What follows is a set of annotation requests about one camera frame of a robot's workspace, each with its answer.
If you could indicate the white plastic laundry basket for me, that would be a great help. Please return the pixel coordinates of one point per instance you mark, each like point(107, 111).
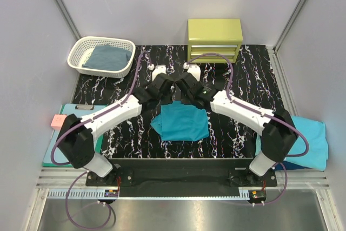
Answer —
point(83, 48)

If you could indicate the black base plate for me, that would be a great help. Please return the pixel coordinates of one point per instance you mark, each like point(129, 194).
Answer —
point(183, 178)

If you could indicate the yellow-green drawer cabinet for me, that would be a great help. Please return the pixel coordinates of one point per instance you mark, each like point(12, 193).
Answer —
point(207, 36)

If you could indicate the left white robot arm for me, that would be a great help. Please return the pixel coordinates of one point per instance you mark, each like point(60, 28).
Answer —
point(78, 134)

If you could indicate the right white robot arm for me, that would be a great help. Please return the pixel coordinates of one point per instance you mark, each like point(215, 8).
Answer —
point(276, 129)

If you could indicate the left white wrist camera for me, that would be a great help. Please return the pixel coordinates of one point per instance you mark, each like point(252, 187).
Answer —
point(156, 70)

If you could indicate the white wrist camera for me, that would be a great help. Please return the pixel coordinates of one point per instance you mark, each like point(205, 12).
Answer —
point(156, 70)
point(193, 69)

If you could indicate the light blue t shirt pile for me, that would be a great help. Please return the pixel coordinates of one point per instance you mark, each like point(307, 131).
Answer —
point(315, 133)

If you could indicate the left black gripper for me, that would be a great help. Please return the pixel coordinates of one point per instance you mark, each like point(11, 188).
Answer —
point(166, 98)

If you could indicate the folded grey-blue t shirt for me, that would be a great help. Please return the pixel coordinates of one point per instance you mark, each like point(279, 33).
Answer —
point(106, 57)

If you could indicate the dark blue t shirt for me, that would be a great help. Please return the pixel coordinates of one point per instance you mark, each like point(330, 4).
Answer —
point(288, 166)

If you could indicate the pink cube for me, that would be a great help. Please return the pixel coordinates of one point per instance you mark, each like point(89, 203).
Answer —
point(58, 121)

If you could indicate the green cutting mat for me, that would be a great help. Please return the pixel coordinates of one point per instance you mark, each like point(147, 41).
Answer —
point(98, 144)

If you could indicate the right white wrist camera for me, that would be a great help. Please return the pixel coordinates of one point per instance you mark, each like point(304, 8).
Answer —
point(193, 69)

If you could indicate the teal t shirt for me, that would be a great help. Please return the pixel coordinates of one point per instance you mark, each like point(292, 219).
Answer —
point(181, 122)

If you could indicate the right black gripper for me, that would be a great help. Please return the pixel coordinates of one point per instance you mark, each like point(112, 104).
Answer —
point(183, 100)

